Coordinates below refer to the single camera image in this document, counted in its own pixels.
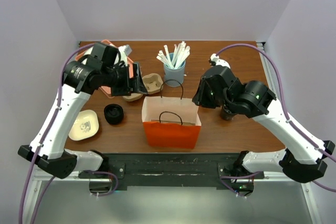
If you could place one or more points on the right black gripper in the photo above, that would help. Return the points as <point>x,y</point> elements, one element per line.
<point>200,98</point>

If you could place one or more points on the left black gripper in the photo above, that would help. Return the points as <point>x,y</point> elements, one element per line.
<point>127,88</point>

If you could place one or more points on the cardboard cup carrier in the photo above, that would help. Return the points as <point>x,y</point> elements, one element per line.
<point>152,83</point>

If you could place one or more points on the orange paper bag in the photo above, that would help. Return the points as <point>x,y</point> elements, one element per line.
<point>171,122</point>

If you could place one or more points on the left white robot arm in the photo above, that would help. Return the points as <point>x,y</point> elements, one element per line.
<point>104,65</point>

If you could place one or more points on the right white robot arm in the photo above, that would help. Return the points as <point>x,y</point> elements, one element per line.
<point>302,159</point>

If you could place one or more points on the pink serving tray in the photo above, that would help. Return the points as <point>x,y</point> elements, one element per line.
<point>106,90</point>

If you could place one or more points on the blue straw holder cup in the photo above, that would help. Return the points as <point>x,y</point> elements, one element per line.
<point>174,77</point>

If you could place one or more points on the stack of black lids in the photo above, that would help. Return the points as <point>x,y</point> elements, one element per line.
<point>113,114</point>

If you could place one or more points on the white wrapped straws bundle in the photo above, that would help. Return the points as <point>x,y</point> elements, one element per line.
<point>174,60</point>

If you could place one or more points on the cream panda plate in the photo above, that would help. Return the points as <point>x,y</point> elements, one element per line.
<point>85,126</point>

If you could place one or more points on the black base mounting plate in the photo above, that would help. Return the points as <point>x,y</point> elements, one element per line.
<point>179,170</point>

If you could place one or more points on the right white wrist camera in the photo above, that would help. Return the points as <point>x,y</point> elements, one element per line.
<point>215,60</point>

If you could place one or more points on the aluminium frame rail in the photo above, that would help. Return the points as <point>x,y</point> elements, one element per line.
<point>308,197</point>

